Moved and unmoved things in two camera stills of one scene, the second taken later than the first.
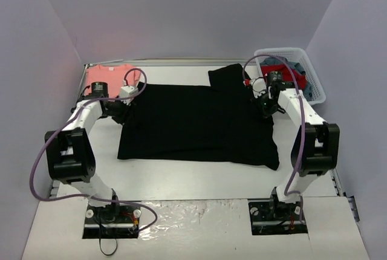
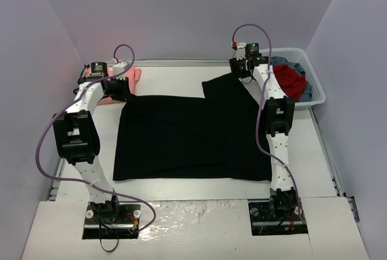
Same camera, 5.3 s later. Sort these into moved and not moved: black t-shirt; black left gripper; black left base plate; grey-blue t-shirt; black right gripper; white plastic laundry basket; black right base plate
Moved: black t-shirt; black right gripper; black left gripper
Not moved: grey-blue t-shirt; black left base plate; white plastic laundry basket; black right base plate
